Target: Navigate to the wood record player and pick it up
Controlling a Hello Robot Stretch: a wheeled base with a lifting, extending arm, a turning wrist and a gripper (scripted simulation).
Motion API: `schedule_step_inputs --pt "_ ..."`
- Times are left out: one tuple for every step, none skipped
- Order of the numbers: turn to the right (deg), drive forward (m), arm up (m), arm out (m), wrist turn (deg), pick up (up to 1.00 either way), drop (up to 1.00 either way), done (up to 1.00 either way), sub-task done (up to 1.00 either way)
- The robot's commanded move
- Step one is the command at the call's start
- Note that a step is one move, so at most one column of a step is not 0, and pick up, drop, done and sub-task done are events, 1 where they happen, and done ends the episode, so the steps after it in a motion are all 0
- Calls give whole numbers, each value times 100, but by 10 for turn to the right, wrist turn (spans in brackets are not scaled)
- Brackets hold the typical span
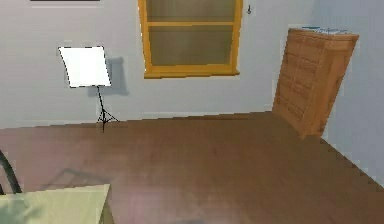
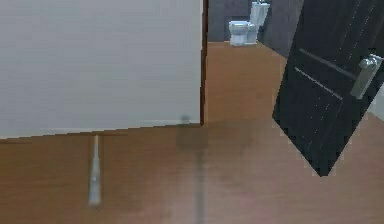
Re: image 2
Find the white toilet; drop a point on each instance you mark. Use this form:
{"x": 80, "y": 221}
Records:
{"x": 247, "y": 27}

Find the grey baseball bat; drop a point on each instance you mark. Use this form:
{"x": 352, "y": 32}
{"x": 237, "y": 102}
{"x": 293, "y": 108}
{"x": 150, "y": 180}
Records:
{"x": 95, "y": 176}

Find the black room door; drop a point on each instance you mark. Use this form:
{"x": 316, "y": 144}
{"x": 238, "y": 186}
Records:
{"x": 320, "y": 100}

